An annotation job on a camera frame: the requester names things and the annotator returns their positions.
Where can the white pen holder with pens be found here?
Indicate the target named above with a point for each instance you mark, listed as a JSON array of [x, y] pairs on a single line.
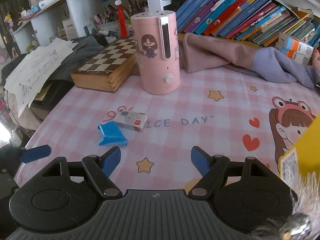
[[107, 26]]

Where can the row of colourful books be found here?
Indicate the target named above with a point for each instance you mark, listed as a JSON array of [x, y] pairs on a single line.
[[237, 12]]

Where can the yellow cardboard box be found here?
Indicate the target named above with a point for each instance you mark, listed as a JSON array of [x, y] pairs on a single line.
[[310, 142]]

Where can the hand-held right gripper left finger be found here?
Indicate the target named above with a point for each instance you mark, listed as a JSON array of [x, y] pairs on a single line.
[[111, 161]]

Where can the wooden chess board box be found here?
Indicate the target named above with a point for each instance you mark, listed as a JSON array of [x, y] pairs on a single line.
[[105, 60]]

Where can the pink cloth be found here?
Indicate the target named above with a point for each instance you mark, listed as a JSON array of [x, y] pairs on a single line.
[[207, 52]]

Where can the green lidded box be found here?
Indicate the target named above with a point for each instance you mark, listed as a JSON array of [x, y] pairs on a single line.
[[130, 30]]

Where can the blue plastic piece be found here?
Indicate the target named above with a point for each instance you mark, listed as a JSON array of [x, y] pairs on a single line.
[[112, 135]]

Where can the white box red label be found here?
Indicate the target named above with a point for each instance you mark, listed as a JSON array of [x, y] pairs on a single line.
[[69, 28]]

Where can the white shelf unit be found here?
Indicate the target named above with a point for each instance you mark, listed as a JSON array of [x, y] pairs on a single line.
[[75, 7]]

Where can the pink checked tablecloth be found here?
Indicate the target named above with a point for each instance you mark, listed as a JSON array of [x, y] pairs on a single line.
[[200, 100]]

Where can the silver metal bell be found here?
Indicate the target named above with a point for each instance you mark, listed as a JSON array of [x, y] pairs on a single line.
[[295, 227]]

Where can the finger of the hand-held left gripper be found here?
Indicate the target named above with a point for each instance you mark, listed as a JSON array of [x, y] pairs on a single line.
[[35, 153]]

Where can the pink pig plush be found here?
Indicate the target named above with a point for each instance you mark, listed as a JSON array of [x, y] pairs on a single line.
[[316, 60]]

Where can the red tassel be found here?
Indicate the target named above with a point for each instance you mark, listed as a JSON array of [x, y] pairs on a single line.
[[122, 22]]

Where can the lilac cloth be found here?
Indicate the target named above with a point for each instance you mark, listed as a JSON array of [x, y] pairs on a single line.
[[275, 65]]

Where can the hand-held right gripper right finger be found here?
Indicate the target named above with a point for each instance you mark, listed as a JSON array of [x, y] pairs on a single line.
[[200, 161]]

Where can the pink cylindrical humidifier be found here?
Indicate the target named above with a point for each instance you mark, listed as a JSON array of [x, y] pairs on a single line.
[[155, 67]]

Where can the blue tissue pack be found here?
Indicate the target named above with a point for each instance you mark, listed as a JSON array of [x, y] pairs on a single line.
[[33, 11]]

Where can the beige cloth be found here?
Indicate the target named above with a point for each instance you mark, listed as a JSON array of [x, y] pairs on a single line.
[[20, 115]]

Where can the stack of printed paper sheets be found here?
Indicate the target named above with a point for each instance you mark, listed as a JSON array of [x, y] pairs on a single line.
[[32, 75]]

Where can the dark grey cloth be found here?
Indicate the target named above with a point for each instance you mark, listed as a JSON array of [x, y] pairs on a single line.
[[82, 47]]

